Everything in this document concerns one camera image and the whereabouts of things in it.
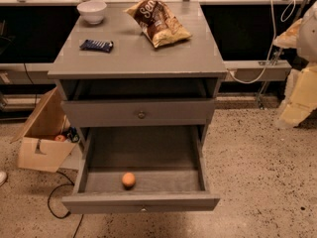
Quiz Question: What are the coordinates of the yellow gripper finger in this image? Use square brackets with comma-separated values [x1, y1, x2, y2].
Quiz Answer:
[275, 63, 317, 129]
[273, 19, 302, 49]

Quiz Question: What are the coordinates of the orange fruit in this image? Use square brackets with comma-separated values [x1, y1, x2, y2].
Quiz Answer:
[122, 173, 136, 187]

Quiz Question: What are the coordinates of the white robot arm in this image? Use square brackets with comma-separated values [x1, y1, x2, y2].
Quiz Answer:
[273, 2, 317, 128]

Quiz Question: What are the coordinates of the grey wooden drawer cabinet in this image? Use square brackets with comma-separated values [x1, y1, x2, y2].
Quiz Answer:
[48, 1, 228, 144]

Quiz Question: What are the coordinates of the open grey bottom drawer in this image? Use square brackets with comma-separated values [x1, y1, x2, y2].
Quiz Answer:
[62, 126, 219, 214]

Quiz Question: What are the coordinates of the closed grey drawer with knob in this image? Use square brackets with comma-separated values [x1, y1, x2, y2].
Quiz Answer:
[61, 99, 214, 128]

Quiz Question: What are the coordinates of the metal support pole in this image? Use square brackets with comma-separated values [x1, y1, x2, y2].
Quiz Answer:
[256, 0, 316, 110]

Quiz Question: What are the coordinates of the brown chip bag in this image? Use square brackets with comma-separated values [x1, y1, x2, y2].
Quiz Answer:
[125, 0, 191, 48]

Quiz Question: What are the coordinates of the white ceramic bowl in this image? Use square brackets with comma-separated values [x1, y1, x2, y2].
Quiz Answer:
[77, 0, 107, 25]

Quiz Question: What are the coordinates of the dark blue candy bar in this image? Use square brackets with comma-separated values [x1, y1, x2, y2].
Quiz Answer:
[79, 40, 114, 53]

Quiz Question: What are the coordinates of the red apple in box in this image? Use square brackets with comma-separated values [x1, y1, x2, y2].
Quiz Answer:
[54, 134, 66, 142]

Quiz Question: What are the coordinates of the cardboard box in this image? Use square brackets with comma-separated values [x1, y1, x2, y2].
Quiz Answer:
[12, 88, 76, 173]

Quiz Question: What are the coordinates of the white shoe tip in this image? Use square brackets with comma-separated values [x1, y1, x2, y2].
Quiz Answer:
[0, 171, 8, 186]

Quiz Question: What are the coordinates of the white hanging cable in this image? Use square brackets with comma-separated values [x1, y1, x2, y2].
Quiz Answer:
[227, 0, 297, 85]

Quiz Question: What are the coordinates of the black floor cable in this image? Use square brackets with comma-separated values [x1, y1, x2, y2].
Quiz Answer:
[47, 171, 84, 238]

